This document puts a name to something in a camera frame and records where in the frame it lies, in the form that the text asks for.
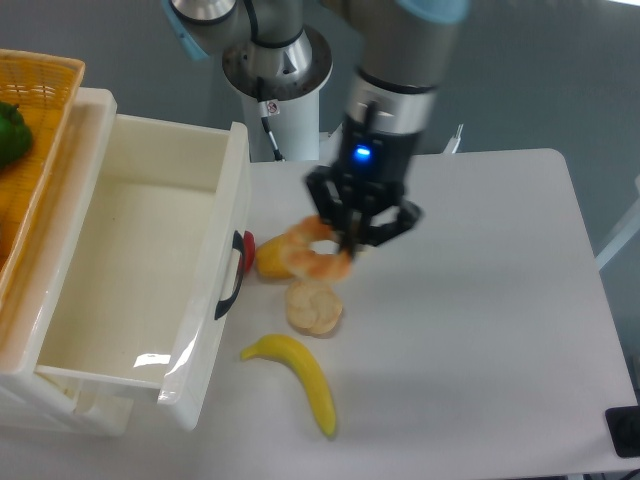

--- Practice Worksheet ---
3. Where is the yellow bell pepper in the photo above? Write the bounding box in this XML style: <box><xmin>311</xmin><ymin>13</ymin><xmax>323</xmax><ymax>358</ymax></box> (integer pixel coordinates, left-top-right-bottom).
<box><xmin>255</xmin><ymin>235</ymin><xmax>293</xmax><ymax>280</ymax></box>

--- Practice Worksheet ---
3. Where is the white drawer cabinet frame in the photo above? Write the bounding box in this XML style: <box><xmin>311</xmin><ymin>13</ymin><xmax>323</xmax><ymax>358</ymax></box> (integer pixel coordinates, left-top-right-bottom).
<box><xmin>1</xmin><ymin>88</ymin><xmax>133</xmax><ymax>436</ymax></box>

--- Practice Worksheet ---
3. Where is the round beige bread roll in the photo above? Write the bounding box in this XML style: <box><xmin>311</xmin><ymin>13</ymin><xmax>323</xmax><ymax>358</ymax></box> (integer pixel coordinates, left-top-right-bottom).
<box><xmin>285</xmin><ymin>280</ymin><xmax>343</xmax><ymax>336</ymax></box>

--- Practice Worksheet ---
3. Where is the yellow banana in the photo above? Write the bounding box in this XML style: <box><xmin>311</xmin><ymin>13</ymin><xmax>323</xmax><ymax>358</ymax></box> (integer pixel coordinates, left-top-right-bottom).
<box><xmin>240</xmin><ymin>334</ymin><xmax>337</xmax><ymax>438</ymax></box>

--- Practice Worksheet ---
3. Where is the orange woven plastic basket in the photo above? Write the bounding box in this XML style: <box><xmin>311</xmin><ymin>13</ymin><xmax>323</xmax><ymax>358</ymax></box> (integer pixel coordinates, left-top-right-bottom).
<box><xmin>1</xmin><ymin>49</ymin><xmax>85</xmax><ymax>300</ymax></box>

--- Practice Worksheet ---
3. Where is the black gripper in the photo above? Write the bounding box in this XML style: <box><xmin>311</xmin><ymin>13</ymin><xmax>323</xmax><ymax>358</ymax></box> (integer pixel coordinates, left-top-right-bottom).
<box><xmin>305</xmin><ymin>118</ymin><xmax>422</xmax><ymax>258</ymax></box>

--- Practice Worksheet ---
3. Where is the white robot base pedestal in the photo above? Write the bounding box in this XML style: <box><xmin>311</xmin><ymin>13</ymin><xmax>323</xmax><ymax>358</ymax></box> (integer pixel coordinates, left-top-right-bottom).
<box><xmin>222</xmin><ymin>26</ymin><xmax>333</xmax><ymax>163</ymax></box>

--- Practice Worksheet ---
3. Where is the black device at table edge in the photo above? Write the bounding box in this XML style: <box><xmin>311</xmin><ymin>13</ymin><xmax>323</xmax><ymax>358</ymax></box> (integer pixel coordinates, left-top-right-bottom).
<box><xmin>605</xmin><ymin>405</ymin><xmax>640</xmax><ymax>458</ymax></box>

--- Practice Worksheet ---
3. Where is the green bell pepper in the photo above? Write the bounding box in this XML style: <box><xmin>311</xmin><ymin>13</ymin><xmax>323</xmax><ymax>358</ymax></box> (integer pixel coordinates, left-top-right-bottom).
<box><xmin>1</xmin><ymin>102</ymin><xmax>33</xmax><ymax>168</ymax></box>

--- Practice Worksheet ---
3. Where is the black drawer handle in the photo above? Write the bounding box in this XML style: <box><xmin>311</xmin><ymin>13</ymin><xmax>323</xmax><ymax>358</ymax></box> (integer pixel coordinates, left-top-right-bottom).
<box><xmin>214</xmin><ymin>230</ymin><xmax>246</xmax><ymax>320</ymax></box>

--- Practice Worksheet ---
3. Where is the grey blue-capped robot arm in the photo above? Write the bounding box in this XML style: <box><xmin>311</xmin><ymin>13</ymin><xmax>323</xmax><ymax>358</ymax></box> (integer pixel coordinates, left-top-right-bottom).
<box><xmin>162</xmin><ymin>1</ymin><xmax>470</xmax><ymax>255</ymax></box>

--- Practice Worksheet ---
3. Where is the open white plastic drawer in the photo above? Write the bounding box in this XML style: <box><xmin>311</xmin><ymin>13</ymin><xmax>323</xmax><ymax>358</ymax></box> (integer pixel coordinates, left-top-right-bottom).
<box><xmin>36</xmin><ymin>115</ymin><xmax>250</xmax><ymax>430</ymax></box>

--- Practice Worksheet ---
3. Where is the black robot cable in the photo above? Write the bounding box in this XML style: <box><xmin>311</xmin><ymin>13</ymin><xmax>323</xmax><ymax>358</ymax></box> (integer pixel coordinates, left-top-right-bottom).
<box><xmin>253</xmin><ymin>74</ymin><xmax>287</xmax><ymax>162</ymax></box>

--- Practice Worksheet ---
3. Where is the white table mounting bracket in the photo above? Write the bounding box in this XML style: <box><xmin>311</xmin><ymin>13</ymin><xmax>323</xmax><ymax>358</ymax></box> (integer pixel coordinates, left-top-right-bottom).
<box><xmin>443</xmin><ymin>123</ymin><xmax>464</xmax><ymax>155</ymax></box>

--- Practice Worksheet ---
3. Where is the red toy vegetable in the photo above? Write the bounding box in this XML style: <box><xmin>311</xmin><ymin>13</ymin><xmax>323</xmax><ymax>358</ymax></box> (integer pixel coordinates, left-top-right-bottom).
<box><xmin>243</xmin><ymin>231</ymin><xmax>256</xmax><ymax>273</ymax></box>

